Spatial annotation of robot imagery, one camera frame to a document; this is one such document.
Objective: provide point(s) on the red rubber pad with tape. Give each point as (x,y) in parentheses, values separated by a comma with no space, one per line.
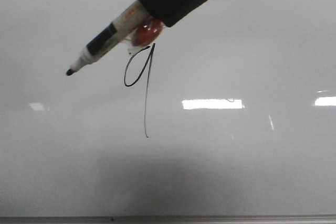
(144,35)

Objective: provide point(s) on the white whiteboard with aluminium frame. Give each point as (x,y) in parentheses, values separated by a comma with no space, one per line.
(237,116)

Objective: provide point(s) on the black whiteboard marker pen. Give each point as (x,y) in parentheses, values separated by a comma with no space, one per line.
(113,34)

